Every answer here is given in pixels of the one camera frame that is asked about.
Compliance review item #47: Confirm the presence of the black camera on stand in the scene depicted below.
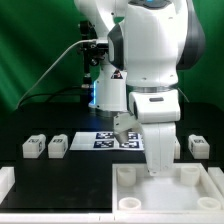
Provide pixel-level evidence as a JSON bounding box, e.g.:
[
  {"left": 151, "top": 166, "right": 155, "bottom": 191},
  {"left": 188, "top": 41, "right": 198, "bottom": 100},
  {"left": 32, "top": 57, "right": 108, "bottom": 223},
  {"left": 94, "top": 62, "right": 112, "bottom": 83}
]
[{"left": 78, "top": 21, "right": 108, "bottom": 86}]

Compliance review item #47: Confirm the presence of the grey camera cable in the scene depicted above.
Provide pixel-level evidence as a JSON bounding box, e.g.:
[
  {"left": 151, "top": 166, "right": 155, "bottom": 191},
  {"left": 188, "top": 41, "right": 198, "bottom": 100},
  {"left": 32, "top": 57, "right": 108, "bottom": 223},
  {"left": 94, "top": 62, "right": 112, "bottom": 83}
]
[{"left": 15, "top": 39, "right": 98, "bottom": 109}]

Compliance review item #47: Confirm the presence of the white sheet with AprilTags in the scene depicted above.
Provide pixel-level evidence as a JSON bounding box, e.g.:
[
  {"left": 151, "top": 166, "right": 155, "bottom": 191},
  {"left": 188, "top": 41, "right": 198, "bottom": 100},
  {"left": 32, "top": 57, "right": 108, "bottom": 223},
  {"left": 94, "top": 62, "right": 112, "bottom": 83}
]
[{"left": 70, "top": 131, "right": 143, "bottom": 151}]

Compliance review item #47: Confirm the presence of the white square tabletop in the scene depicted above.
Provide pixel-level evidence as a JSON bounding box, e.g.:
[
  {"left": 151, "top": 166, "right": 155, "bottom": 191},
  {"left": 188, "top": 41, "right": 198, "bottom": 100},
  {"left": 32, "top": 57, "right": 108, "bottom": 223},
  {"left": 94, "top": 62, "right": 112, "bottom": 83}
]
[{"left": 112, "top": 163, "right": 224, "bottom": 214}]

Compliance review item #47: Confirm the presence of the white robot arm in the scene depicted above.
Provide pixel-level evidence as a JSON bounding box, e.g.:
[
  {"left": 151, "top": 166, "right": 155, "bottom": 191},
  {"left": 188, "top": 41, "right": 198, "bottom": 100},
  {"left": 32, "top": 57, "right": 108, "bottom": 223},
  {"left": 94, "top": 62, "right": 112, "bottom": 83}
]
[{"left": 74, "top": 0, "right": 205, "bottom": 172}]

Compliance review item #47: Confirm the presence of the black cable on table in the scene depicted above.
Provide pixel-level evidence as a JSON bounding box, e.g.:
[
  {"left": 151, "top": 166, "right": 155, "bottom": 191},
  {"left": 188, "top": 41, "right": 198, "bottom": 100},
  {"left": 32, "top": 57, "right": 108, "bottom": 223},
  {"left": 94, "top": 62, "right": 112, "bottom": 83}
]
[{"left": 18, "top": 85, "right": 93, "bottom": 108}]

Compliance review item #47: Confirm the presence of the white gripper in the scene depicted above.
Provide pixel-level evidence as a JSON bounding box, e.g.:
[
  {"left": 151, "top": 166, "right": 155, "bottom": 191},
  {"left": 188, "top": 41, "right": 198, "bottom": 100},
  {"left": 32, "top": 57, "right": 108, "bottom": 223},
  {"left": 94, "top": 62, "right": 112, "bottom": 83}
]
[{"left": 112, "top": 112, "right": 176, "bottom": 176}]

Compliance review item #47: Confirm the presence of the white L-shaped obstacle fixture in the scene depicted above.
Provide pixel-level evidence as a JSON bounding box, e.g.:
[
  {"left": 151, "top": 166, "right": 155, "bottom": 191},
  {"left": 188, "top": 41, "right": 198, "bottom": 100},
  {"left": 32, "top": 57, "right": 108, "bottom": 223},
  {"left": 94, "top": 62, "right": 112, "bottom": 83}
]
[{"left": 0, "top": 166, "right": 224, "bottom": 224}]

